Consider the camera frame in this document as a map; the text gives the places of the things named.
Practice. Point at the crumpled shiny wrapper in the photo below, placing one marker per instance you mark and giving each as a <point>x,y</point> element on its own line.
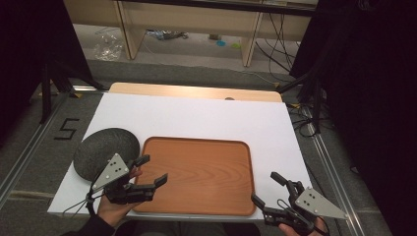
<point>165,34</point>

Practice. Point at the metal floor rail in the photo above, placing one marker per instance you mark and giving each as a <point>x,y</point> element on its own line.
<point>334,173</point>
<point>29,147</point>

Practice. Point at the person's left hand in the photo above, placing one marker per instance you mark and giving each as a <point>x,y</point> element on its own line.
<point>113,209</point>

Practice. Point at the person's lap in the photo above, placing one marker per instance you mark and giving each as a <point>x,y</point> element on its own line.
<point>183,229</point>

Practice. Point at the light wooden table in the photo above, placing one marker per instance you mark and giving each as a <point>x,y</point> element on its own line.
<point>183,90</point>

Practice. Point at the black curtain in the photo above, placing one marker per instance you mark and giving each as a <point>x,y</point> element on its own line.
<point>370,98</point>
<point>29,49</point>

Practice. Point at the green small object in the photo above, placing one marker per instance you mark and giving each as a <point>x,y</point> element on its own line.
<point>236,46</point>

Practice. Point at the clear plastic bag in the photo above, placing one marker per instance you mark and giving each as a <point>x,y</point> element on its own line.
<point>108,47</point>

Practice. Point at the blue round disc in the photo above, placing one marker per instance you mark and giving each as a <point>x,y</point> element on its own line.
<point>221,43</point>

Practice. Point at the light wooden desk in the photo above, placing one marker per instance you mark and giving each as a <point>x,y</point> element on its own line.
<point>183,16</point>

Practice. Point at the person's right hand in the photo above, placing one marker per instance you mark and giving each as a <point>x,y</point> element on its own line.
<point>295,231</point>

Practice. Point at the black metal stand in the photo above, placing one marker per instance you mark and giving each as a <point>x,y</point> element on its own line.
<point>46,95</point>
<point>314,95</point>

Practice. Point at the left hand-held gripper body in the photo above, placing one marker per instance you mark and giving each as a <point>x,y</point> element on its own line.
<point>111,172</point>

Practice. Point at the brown wooden tray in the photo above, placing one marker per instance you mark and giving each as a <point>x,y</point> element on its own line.
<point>196,177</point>

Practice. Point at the white table sheet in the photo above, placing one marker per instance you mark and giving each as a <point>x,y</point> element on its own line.
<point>196,118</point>

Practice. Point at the grey round cloth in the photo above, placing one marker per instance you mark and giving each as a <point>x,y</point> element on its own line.
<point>98,147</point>

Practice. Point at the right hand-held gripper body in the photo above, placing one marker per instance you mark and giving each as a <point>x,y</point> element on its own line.
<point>305,206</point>

